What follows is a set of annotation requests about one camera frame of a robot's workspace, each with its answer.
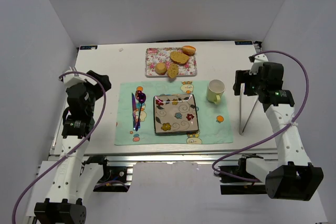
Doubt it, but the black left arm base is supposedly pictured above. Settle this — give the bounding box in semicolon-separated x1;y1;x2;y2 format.
82;156;132;193

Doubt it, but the blue right table label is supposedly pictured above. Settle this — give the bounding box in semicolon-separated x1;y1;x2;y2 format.
234;40;254;46

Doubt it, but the blue table label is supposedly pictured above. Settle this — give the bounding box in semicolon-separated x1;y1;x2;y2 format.
79;45;98;50
234;40;254;46

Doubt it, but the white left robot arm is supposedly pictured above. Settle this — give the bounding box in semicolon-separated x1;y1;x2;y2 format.
34;69;112;223

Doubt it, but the large brown bread slice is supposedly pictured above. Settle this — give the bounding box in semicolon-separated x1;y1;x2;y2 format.
170;51;190;65

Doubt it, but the mint green cartoon placemat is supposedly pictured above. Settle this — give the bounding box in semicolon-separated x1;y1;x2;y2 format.
114;81;234;146

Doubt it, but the aluminium table frame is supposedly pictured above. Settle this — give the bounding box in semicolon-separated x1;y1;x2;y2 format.
48;40;281;193

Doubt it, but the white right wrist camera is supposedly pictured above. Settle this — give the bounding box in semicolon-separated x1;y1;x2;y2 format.
249;54;268;75

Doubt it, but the small round bun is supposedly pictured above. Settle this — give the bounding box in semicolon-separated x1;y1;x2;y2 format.
155;62;167;75

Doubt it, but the blue left table label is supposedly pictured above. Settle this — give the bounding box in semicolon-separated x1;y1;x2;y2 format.
79;45;98;50

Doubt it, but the purple knife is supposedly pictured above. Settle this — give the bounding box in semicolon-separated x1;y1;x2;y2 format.
131;93;138;131

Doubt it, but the square floral plate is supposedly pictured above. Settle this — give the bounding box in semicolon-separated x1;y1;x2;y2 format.
153;93;200;135

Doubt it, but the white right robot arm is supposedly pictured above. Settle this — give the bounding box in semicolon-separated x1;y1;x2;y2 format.
233;62;323;201

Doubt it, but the yellow-green mug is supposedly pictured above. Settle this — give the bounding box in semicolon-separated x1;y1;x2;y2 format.
206;79;225;104

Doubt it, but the small brown bread slice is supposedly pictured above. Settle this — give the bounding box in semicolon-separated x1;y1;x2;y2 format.
166;63;179;79

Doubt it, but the glazed bread roll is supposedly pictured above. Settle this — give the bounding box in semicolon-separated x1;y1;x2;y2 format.
182;46;196;56

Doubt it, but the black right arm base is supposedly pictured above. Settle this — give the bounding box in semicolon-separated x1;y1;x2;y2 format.
214;154;270;194

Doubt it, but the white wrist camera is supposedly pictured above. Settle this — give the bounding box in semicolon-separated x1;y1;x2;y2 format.
61;67;86;88
249;54;268;75

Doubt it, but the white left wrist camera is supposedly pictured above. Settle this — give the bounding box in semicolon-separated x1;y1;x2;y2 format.
61;67;86;88

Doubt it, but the purple spoon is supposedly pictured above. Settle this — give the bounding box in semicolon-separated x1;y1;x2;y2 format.
135;91;146;131

